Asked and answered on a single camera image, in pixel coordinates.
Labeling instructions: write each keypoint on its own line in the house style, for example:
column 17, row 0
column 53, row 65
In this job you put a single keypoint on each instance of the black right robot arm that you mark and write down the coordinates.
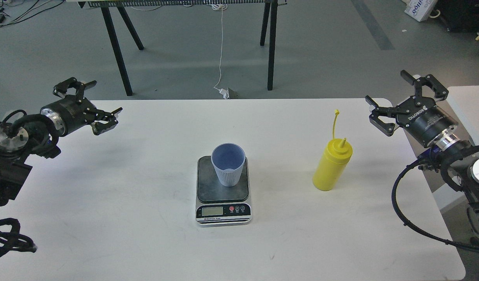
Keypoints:
column 454, row 159

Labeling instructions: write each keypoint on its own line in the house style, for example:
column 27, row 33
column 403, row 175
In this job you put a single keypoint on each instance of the yellow squeeze bottle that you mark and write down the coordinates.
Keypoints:
column 336, row 155

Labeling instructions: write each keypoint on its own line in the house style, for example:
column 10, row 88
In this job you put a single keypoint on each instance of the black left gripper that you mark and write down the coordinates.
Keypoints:
column 70, row 114

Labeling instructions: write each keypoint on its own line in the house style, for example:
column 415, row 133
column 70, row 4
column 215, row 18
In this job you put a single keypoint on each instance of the black trestle table background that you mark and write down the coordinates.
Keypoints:
column 184, row 44

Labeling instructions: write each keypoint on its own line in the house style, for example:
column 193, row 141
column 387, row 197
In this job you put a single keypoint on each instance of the blue plastic cup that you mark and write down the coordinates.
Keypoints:
column 228, row 160

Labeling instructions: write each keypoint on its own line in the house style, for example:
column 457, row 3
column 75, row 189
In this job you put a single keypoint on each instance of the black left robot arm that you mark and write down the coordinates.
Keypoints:
column 23, row 134

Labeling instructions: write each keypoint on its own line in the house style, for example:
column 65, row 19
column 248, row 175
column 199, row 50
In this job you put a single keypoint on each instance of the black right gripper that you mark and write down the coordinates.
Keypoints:
column 426, row 119

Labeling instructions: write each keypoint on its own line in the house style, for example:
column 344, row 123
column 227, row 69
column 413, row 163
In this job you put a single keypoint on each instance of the silver digital kitchen scale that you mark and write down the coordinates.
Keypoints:
column 218, row 205

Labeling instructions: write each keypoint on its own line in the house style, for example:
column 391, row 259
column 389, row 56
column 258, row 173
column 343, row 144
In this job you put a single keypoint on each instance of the black equipment case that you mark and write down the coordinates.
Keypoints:
column 459, row 15

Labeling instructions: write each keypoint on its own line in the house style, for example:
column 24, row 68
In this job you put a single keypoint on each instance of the white cardboard box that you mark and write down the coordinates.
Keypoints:
column 420, row 10

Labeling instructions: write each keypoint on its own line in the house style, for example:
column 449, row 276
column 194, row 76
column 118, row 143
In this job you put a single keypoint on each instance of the white power adapter on floor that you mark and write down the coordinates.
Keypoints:
column 228, row 94

